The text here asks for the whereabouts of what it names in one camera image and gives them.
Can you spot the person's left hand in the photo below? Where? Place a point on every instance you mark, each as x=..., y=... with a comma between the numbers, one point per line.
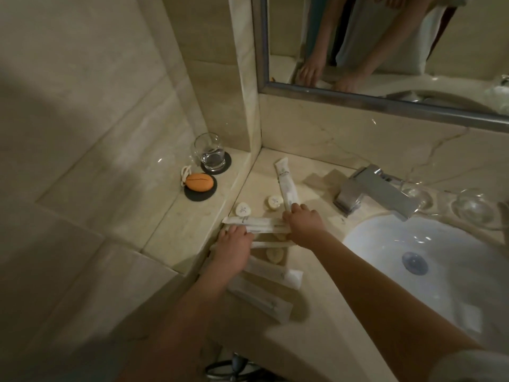
x=230, y=250

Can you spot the person's right hand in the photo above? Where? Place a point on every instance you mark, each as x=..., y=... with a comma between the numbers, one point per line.
x=306, y=228

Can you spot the white tube packet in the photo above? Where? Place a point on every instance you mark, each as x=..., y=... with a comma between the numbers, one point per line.
x=287, y=186

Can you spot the clear drinking glass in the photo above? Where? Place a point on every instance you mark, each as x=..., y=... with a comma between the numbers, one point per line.
x=210, y=153

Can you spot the clear glass dish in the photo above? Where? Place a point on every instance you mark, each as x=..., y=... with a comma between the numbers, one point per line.
x=475, y=206
x=417, y=194

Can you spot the person's right forearm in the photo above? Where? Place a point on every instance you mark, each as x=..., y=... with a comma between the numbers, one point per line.
x=397, y=306

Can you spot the person's left forearm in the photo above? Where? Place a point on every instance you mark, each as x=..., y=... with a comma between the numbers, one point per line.
x=179, y=326

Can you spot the round black soap dish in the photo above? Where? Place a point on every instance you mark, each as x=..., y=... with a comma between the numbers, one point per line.
x=201, y=196

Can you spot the white sink basin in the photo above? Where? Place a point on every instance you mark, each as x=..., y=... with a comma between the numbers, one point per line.
x=377, y=242

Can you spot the chrome faucet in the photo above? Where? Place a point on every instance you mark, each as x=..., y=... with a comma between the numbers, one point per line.
x=374, y=190

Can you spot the round black coaster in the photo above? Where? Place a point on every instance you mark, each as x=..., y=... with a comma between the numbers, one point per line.
x=228, y=163

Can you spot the round sink drain stopper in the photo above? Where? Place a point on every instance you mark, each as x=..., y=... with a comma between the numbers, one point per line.
x=414, y=263

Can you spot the metal framed wall mirror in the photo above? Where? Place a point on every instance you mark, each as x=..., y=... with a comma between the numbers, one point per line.
x=457, y=43

